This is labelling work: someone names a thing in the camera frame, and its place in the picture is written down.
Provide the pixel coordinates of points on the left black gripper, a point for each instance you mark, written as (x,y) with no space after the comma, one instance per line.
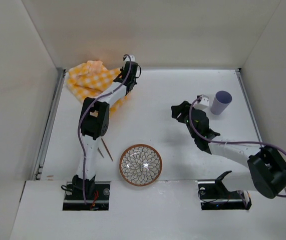
(123,78)

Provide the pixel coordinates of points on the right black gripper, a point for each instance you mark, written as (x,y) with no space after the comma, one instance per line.
(183,114)

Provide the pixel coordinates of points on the yellow white checkered cloth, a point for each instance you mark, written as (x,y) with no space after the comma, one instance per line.
(89,79)

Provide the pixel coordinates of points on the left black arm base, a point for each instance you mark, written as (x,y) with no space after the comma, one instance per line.
(97,201)

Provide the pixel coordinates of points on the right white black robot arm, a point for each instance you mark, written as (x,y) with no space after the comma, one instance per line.
(266,165)

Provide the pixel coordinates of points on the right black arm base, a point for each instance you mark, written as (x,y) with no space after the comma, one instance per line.
(213,195)

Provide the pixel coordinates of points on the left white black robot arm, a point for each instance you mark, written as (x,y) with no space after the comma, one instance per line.
(94,122)

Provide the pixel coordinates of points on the lilac paper cup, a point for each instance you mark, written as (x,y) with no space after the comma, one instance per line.
(221,101)

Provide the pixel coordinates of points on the copper spoon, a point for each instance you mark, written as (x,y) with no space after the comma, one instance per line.
(107,150)

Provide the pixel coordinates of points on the floral patterned bowl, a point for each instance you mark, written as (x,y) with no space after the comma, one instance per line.
(140,165)

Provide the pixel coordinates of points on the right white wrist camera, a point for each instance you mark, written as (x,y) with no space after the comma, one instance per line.
(202,102)

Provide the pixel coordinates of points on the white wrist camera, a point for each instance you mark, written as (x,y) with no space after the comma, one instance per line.
(128,58)
(202,102)

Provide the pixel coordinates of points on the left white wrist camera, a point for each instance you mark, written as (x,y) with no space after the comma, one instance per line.
(128,58)

